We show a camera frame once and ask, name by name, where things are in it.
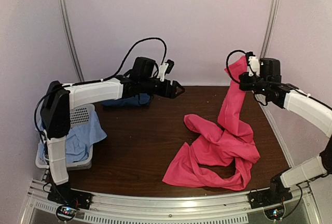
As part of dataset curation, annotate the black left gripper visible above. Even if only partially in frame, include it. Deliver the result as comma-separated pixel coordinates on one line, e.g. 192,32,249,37
141,78,186,100

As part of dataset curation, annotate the dark blue polo shirt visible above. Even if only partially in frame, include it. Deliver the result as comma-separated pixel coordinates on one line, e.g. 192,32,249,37
101,93,153,107

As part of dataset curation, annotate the red garment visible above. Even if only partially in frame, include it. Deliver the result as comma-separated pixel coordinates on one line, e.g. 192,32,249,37
162,55,261,191

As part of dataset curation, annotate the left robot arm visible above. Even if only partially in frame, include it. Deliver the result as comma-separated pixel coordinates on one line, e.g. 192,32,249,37
37,57,185,205

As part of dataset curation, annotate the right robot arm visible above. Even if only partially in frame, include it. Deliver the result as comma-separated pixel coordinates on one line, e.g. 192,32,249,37
239,53,331,204

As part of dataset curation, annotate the white plastic laundry basket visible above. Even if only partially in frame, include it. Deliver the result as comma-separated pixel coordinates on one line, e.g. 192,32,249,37
35,104,95,170

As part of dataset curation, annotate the light blue garment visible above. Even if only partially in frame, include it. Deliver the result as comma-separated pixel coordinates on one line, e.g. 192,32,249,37
35,111,107,164

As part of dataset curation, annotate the right circuit board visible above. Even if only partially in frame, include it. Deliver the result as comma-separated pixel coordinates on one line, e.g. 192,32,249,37
264,206,285,221

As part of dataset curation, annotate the circuit board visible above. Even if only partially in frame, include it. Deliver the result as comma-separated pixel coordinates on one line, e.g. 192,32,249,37
264,206,285,221
56,205,78,222

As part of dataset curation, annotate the left circuit board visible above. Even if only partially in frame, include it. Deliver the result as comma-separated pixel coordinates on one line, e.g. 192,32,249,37
56,205,78,222

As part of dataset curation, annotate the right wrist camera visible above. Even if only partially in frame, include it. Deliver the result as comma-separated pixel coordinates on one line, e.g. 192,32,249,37
245,51,260,76

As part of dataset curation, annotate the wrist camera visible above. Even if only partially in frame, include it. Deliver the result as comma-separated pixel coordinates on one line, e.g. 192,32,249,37
157,60,174,82
245,51,260,76

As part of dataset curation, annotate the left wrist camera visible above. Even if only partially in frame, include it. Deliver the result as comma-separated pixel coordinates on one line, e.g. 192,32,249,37
157,60,174,82

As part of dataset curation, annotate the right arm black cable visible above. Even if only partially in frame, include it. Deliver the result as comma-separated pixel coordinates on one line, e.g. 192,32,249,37
225,49,254,85

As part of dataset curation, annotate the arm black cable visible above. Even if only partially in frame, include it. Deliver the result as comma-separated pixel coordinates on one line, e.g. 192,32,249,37
225,49,254,85
103,37,168,79

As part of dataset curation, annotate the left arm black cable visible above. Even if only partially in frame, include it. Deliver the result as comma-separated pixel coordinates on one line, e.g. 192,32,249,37
103,37,168,79

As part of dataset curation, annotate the right aluminium frame post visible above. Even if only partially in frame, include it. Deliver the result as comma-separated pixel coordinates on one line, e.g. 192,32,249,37
260,0,280,58

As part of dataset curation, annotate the aluminium frame post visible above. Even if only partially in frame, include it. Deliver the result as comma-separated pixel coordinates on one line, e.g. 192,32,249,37
58,0,84,82
260,0,280,58

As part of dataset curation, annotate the aluminium front rail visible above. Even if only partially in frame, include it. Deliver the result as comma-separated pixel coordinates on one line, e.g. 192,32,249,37
18,176,322,223

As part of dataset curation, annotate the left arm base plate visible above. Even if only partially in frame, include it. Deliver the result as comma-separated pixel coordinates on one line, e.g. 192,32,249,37
47,188,92,210

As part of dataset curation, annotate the left aluminium frame post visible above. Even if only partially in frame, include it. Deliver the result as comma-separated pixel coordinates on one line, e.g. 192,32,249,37
58,0,84,82

